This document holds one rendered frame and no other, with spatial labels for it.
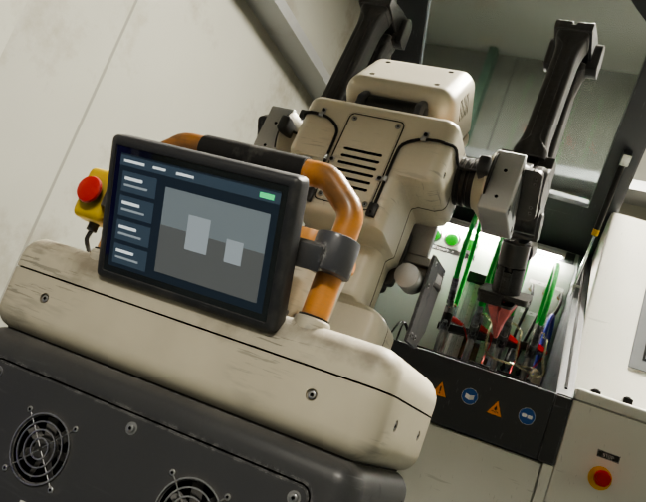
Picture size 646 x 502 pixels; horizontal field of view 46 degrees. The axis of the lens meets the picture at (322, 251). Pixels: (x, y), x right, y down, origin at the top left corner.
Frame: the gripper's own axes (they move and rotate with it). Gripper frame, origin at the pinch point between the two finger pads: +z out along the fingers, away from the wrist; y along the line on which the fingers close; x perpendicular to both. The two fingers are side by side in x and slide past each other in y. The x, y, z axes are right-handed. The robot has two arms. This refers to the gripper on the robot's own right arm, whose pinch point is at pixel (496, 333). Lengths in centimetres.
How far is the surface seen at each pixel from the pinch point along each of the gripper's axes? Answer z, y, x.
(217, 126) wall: -9, 187, -172
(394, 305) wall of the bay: 23, 46, -71
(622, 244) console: -12, -16, -77
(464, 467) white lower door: 36.7, 2.1, -10.7
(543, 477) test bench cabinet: 34.3, -15.0, -15.1
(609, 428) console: 21.5, -25.5, -23.6
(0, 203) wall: 18, 187, -40
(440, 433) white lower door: 31.3, 9.5, -12.0
